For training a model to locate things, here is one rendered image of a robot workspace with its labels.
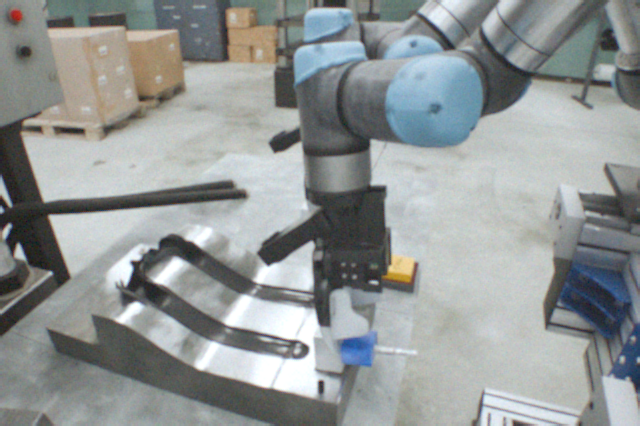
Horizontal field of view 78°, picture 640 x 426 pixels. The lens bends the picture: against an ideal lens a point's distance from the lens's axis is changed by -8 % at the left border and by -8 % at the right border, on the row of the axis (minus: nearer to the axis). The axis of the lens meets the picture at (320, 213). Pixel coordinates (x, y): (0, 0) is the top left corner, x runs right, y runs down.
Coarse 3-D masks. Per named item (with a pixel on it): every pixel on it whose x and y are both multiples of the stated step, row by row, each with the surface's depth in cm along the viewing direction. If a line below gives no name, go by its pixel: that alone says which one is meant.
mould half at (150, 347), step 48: (192, 240) 76; (96, 288) 75; (192, 288) 67; (96, 336) 65; (144, 336) 58; (192, 336) 61; (288, 336) 62; (192, 384) 60; (240, 384) 56; (288, 384) 55; (336, 384) 55
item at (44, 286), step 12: (36, 276) 89; (48, 276) 90; (36, 288) 87; (48, 288) 90; (12, 300) 82; (24, 300) 85; (36, 300) 88; (0, 312) 80; (12, 312) 82; (24, 312) 85; (0, 324) 80; (12, 324) 82; (0, 336) 80
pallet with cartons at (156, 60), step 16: (128, 32) 502; (144, 32) 495; (160, 32) 488; (176, 32) 499; (144, 48) 438; (160, 48) 466; (176, 48) 503; (144, 64) 447; (160, 64) 471; (176, 64) 506; (144, 80) 456; (160, 80) 475; (176, 80) 511; (144, 96) 467; (160, 96) 498
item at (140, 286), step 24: (168, 240) 74; (144, 264) 68; (192, 264) 71; (216, 264) 74; (120, 288) 61; (144, 288) 67; (168, 288) 65; (240, 288) 72; (264, 288) 73; (288, 288) 72; (168, 312) 63; (192, 312) 65; (216, 336) 63; (240, 336) 63; (264, 336) 63
